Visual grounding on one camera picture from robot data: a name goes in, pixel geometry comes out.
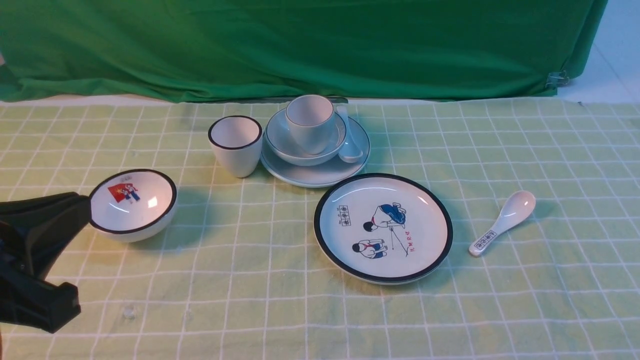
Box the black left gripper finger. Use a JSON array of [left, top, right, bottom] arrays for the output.
[[0, 250, 82, 334], [0, 192, 91, 280]]

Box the plain white thin-rimmed bowl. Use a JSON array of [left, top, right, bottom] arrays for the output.
[[266, 109, 346, 167]]

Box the white cup thin rim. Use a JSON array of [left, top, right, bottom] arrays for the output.
[[285, 95, 336, 155]]

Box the plain white ceramic spoon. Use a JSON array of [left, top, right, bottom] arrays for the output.
[[336, 105, 363, 164]]

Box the black-rimmed bowl with flag picture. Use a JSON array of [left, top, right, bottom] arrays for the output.
[[89, 168, 178, 243]]

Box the light green checked tablecloth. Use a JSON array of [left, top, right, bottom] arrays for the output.
[[0, 99, 640, 360]]

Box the green backdrop cloth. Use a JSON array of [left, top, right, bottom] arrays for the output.
[[0, 0, 607, 103]]

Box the white cup thick black rim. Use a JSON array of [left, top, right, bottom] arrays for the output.
[[207, 115, 263, 179]]

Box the plain white thin-rimmed plate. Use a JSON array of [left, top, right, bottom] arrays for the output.
[[260, 117, 371, 188]]

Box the black-rimmed plate with cartoon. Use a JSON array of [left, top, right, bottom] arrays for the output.
[[313, 173, 454, 285]]

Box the metal binder clip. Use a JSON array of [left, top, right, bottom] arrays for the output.
[[545, 70, 571, 89]]

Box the white spoon with printed handle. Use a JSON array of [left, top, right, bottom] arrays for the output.
[[468, 190, 537, 258]]

